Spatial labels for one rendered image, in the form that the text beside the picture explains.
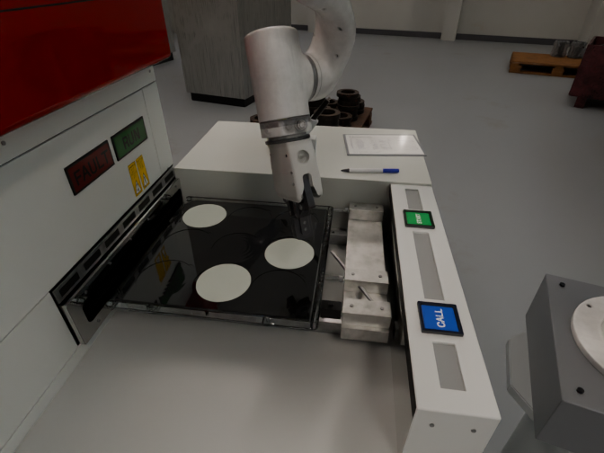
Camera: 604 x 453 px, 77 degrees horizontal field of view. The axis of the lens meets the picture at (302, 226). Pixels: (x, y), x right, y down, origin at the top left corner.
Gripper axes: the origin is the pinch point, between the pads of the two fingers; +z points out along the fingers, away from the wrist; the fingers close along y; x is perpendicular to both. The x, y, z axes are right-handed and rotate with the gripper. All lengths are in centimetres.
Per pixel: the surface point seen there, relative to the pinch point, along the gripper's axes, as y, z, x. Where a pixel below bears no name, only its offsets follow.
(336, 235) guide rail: 16.7, 10.0, -15.9
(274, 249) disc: 11.1, 6.6, 2.0
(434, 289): -17.1, 10.9, -13.4
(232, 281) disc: 6.2, 8.4, 12.9
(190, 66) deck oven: 421, -92, -77
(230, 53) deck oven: 374, -94, -114
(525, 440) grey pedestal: -23, 45, -28
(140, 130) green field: 27.7, -20.7, 20.0
